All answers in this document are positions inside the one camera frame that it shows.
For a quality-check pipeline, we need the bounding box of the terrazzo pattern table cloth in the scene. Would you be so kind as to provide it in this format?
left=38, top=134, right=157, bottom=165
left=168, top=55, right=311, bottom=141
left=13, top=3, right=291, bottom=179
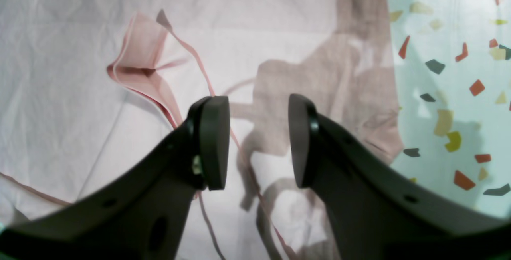
left=388, top=0, right=511, bottom=220

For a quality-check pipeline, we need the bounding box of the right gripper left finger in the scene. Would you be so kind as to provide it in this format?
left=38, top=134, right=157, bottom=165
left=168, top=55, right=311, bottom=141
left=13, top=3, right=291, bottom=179
left=0, top=96, right=230, bottom=260

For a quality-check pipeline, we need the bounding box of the pink T-shirt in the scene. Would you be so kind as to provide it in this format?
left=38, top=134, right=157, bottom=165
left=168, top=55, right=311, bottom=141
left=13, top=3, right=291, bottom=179
left=1, top=0, right=399, bottom=260

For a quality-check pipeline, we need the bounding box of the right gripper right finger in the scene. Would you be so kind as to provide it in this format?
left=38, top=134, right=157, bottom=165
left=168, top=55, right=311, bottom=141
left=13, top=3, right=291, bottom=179
left=288, top=94, right=511, bottom=260

